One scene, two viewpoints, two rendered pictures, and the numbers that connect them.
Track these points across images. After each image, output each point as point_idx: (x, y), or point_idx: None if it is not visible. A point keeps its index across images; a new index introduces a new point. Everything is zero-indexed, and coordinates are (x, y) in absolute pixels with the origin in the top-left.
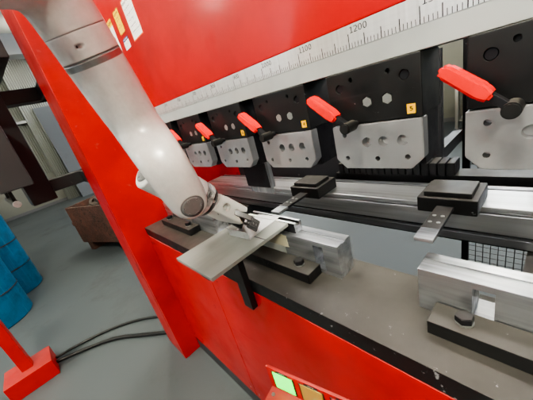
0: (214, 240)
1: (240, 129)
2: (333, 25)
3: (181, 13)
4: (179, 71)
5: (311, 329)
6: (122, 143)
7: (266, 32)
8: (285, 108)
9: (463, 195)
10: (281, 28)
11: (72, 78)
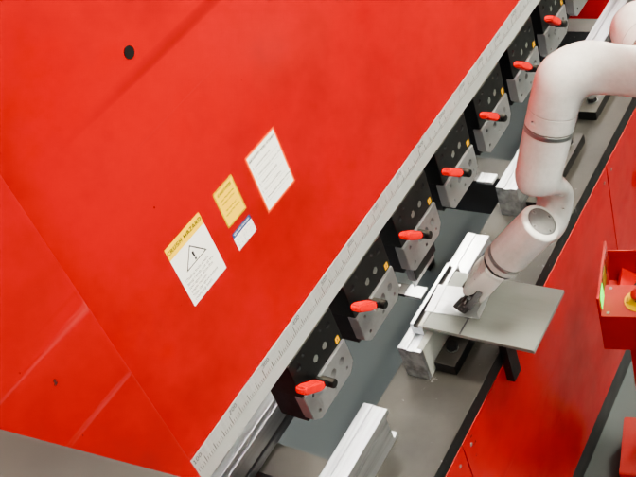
0: (492, 328)
1: (427, 199)
2: (470, 64)
3: (364, 114)
4: (356, 194)
5: None
6: (565, 183)
7: (440, 89)
8: (457, 140)
9: None
10: (449, 80)
11: (571, 140)
